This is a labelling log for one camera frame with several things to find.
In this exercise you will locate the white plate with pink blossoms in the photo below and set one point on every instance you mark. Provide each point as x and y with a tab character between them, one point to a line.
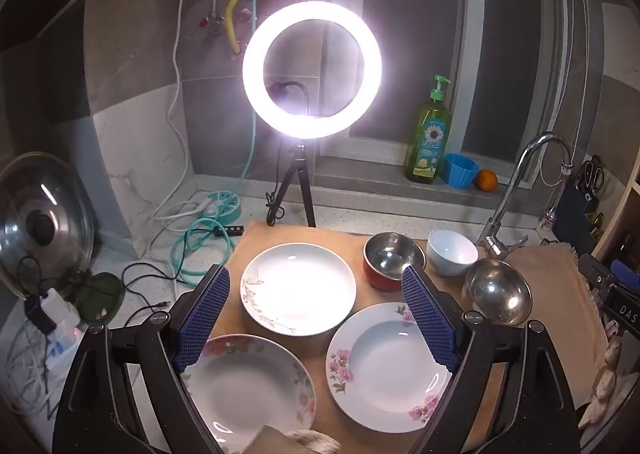
385	369

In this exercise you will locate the blue fluted cup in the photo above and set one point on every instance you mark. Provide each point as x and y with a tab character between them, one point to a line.
460	171

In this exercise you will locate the orange fruit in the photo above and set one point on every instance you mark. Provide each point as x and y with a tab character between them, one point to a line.
486	180

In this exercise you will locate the glass pot lid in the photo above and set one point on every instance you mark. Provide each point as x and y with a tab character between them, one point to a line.
50	194

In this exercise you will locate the red steel-lined bowl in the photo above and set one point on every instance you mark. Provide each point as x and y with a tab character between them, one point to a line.
390	254

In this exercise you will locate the white plate with pink roses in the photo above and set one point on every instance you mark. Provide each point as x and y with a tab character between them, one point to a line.
250	394

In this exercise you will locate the dark knife block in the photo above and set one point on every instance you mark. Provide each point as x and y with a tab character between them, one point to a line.
575	214

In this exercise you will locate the white plate with vine print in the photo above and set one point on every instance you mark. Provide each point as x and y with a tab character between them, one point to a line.
300	284

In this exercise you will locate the white ceramic bowl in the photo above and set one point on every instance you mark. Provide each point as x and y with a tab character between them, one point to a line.
450	249

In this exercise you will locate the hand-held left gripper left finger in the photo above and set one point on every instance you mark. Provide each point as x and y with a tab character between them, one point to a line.
205	319

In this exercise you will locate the green dish soap bottle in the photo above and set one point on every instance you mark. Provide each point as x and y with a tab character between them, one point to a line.
427	143

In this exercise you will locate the black inline controller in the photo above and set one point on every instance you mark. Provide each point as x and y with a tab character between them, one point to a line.
230	231

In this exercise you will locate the wooden shelf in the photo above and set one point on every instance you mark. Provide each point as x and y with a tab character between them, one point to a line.
625	214

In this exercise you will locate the plain stainless steel bowl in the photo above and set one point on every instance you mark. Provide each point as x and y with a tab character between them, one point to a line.
500	291

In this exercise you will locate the chrome faucet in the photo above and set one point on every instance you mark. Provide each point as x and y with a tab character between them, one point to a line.
505	199

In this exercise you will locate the scissors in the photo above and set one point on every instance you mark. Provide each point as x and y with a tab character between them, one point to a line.
592	176

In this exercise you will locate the green leaf-shaped dish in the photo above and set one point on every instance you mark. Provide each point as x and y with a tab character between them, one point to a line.
102	296

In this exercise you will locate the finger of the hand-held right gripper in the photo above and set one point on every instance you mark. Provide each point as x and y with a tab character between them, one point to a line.
607	276

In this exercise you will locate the teal round power strip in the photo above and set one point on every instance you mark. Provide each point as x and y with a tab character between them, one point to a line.
225	201

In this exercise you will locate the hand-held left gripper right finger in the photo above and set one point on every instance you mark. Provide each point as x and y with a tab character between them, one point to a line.
430	319

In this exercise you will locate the peach towel mat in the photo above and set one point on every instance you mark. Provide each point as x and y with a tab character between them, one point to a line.
545	274

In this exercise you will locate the black tripod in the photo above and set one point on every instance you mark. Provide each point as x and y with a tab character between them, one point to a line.
300	168

